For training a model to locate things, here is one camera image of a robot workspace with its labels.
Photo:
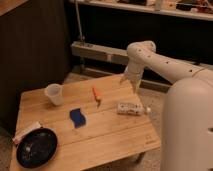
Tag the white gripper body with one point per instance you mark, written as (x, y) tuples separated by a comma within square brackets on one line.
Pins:
[(134, 71)]

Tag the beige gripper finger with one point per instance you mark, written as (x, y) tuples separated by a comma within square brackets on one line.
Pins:
[(136, 86), (123, 78)]

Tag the white labelled plastic bottle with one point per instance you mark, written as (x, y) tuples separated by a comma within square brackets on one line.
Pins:
[(132, 109)]

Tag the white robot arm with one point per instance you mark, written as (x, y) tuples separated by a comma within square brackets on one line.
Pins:
[(187, 117)]

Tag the orange toy carrot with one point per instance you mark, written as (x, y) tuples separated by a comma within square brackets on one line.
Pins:
[(97, 95)]

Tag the grey metal shelf rack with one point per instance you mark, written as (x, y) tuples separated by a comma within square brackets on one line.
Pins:
[(106, 53)]

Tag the wooden low table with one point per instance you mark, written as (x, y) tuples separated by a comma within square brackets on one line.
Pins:
[(106, 136)]

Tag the blue sponge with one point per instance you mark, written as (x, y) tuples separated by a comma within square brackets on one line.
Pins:
[(77, 117)]

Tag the translucent plastic cup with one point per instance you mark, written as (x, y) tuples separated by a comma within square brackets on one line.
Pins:
[(54, 93)]

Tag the white red tube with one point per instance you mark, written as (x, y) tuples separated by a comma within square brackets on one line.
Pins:
[(22, 133)]

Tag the black round pan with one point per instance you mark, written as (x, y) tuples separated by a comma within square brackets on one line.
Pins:
[(36, 148)]

